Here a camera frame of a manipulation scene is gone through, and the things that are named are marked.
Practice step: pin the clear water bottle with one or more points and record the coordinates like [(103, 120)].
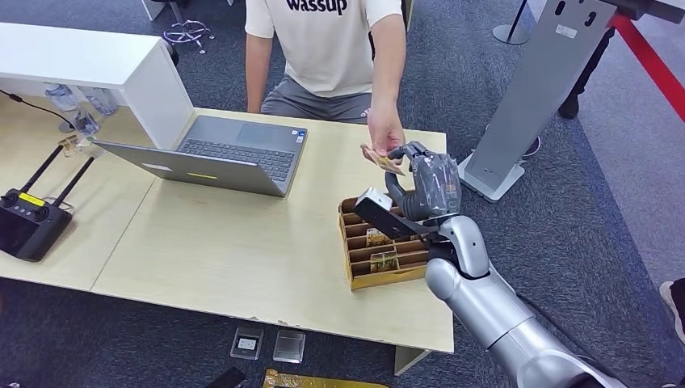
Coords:
[(67, 102), (101, 102)]

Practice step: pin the person's left forearm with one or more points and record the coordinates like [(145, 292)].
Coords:
[(388, 59)]

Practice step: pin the white desk shelf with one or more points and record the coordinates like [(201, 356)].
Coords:
[(80, 53)]

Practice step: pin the standing person in black trousers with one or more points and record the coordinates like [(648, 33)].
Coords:
[(675, 308)]

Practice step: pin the gold hotel card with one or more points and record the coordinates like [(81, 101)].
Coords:
[(384, 262), (376, 238), (381, 161)]

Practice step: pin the seated person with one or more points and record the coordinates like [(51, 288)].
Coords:
[(321, 48)]

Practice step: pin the person by the kiosk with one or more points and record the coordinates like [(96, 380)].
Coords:
[(580, 85)]

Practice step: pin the black remote controller with antennas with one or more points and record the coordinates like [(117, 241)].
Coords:
[(27, 230)]

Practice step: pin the grey laptop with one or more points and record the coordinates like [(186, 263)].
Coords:
[(235, 144)]

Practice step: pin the gold foil sheet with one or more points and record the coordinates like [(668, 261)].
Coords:
[(299, 381)]

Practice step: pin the person's right forearm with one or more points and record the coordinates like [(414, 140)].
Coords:
[(258, 75)]

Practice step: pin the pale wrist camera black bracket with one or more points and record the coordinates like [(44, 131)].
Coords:
[(374, 214)]

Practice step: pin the grey kiosk stand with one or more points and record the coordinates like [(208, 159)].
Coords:
[(535, 91)]

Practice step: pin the stanchion post with round base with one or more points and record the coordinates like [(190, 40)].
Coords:
[(511, 35)]

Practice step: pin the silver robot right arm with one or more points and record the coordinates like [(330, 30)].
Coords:
[(481, 300)]

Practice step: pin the white furniture corner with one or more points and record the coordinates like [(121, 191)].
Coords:
[(152, 6)]

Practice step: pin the wooden desk leg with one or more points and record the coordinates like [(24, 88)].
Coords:
[(406, 361)]

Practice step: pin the red barrier belt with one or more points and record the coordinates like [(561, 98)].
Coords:
[(647, 59)]

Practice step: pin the floor socket box closed lid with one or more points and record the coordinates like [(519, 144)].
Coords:
[(289, 347)]

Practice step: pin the floor socket box with outlet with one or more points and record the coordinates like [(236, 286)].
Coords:
[(246, 343)]

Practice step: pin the cardboard card holder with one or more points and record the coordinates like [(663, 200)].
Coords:
[(374, 278)]

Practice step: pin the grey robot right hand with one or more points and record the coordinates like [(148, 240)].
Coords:
[(433, 185)]

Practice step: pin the black barrier post head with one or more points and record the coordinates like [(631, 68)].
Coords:
[(642, 8)]

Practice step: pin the chrome chair base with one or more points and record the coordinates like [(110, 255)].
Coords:
[(175, 10)]

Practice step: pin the person's left hand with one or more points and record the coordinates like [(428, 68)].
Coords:
[(384, 128)]

